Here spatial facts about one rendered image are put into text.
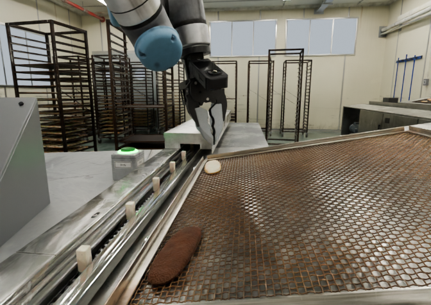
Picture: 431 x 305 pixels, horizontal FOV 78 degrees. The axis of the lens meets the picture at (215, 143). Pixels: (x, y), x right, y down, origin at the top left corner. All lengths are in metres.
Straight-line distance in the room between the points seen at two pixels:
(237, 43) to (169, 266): 7.38
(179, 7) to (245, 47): 6.97
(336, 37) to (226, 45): 2.82
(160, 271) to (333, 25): 7.82
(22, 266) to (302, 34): 7.59
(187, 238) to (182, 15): 0.43
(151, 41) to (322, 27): 7.51
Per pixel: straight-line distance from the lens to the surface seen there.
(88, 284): 0.35
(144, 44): 0.44
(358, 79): 8.03
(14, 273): 0.40
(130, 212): 0.51
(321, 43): 7.80
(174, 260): 0.28
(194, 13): 0.59
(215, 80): 0.49
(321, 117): 7.78
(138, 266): 0.30
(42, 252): 0.43
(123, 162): 0.77
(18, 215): 0.60
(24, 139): 0.61
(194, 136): 0.95
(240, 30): 7.63
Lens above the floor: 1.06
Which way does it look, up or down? 11 degrees down
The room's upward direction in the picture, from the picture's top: straight up
